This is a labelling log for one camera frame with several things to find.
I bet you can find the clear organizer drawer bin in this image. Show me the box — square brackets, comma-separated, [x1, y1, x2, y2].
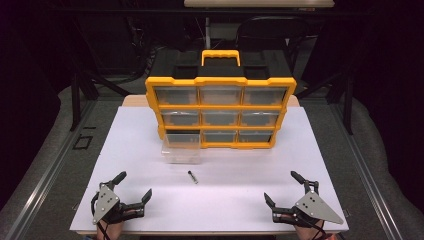
[161, 131, 203, 165]

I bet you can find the black metal stand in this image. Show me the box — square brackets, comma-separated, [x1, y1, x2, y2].
[294, 63, 355, 136]
[66, 13, 136, 133]

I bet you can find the black chair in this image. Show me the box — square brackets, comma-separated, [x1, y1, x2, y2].
[234, 15, 312, 69]

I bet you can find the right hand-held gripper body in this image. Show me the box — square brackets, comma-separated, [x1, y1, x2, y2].
[271, 179, 345, 229]

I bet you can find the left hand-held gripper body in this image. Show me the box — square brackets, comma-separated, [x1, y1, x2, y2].
[90, 181, 147, 225]

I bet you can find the person's left hand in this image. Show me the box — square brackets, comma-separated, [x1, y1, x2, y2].
[96, 219, 125, 240]

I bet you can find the aluminium floor rail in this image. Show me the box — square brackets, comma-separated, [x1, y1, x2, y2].
[328, 101, 406, 240]
[0, 99, 98, 240]

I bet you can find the yellow and black organizer cabinet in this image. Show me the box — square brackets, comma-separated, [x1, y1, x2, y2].
[144, 49, 298, 150]

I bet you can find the grid of clear drawers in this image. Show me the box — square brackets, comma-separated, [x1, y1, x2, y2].
[153, 85, 289, 144]

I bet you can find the person's right hand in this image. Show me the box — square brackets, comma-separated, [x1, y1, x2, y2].
[294, 221, 330, 240]

